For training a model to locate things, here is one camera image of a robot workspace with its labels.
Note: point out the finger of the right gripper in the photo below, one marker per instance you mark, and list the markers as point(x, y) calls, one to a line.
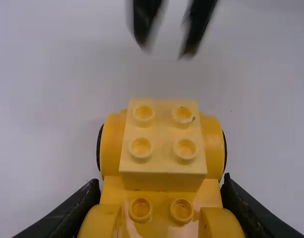
point(195, 27)
point(145, 22)

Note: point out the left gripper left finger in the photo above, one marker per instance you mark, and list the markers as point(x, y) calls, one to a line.
point(67, 213)

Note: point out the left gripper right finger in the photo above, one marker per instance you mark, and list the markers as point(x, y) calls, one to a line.
point(256, 215)

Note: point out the yellow toy car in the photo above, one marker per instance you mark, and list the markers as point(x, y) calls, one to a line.
point(164, 161)

